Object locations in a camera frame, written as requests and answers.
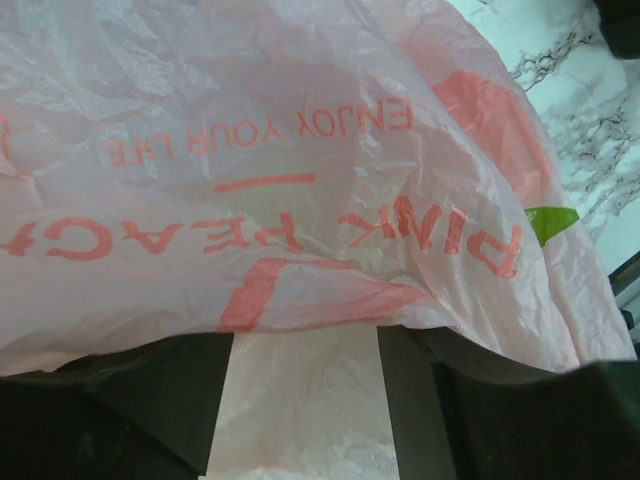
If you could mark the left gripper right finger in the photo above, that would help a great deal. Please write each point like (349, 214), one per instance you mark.
(460, 411)

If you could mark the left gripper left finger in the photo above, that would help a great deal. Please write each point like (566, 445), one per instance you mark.
(145, 413)

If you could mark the pink plastic bag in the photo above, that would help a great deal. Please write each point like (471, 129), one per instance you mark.
(297, 174)

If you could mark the black toolbox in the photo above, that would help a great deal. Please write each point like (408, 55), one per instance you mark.
(619, 25)

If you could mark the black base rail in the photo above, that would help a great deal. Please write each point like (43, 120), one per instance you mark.
(625, 285)

